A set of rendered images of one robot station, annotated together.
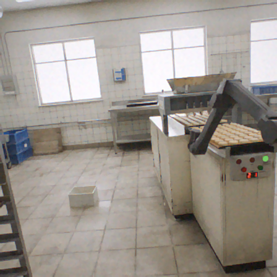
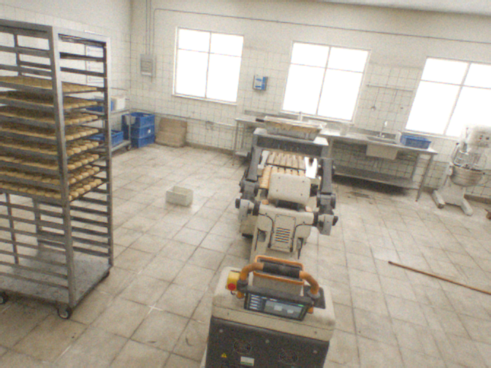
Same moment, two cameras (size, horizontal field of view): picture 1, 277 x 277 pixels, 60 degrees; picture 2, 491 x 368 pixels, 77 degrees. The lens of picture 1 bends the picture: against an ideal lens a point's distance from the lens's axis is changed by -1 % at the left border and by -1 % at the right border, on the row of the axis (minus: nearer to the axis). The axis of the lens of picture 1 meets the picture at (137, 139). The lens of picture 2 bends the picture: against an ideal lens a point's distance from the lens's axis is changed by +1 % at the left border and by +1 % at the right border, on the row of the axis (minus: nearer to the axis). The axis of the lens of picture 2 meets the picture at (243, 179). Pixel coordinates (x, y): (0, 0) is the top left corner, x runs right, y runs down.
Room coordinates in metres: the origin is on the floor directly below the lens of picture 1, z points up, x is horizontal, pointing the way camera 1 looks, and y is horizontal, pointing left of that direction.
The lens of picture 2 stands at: (-0.88, -0.69, 1.75)
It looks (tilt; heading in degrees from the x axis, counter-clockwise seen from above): 20 degrees down; 9
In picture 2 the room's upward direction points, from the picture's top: 8 degrees clockwise
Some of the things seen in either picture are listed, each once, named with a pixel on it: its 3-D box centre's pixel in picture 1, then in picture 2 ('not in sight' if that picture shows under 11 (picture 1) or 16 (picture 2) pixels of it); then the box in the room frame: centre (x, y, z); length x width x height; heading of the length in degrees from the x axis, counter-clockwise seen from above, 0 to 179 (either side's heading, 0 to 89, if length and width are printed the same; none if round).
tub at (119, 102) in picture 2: not in sight; (109, 101); (4.08, 2.66, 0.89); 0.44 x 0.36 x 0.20; 97
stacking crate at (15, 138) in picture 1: (12, 136); (138, 120); (4.85, 2.54, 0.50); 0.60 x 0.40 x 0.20; 0
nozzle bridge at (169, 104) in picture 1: (201, 110); (287, 152); (2.20, -0.60, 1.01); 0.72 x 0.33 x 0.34; 93
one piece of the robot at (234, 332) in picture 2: not in sight; (267, 322); (0.34, -0.71, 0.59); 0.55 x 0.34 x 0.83; 94
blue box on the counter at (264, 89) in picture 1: (265, 89); (414, 142); (4.82, -2.63, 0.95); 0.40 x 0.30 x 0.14; 91
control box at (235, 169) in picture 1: (250, 166); not in sight; (1.33, -0.64, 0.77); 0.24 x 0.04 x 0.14; 93
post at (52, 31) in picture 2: not in sight; (64, 188); (0.54, 0.57, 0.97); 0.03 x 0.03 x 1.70; 3
